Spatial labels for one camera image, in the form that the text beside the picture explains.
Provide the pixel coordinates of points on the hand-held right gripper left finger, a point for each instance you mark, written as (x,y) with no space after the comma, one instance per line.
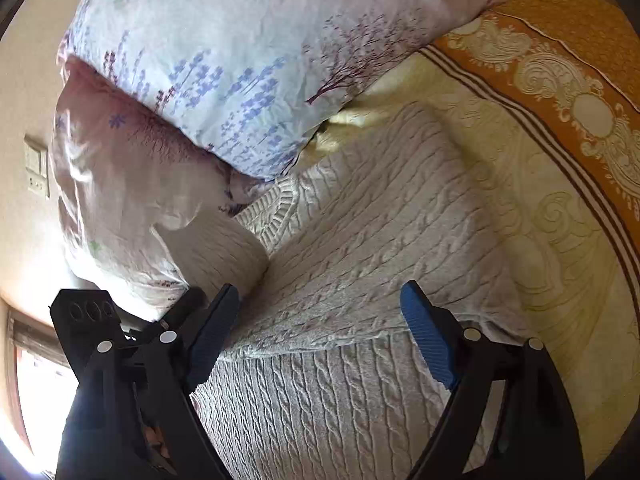
(210,335)

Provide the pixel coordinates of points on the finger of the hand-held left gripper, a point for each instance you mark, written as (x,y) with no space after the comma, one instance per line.
(186,302)

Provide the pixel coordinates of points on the floral print pillow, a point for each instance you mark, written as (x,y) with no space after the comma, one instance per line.
(240,50)
(130,180)

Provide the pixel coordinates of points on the yellow patterned bed sheet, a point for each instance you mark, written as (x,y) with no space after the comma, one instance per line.
(550,240)

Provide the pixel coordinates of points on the white wall switch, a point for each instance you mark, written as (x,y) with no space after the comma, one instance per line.
(35,155)

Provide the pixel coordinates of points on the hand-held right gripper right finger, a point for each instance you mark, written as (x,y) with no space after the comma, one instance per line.
(430,340)

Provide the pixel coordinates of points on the orange textured blanket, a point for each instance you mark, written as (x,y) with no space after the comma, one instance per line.
(575,25)

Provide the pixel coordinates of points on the white wall socket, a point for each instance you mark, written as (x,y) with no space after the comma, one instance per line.
(39,186)

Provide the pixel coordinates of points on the wooden framed window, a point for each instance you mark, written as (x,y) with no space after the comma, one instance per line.
(35,400)

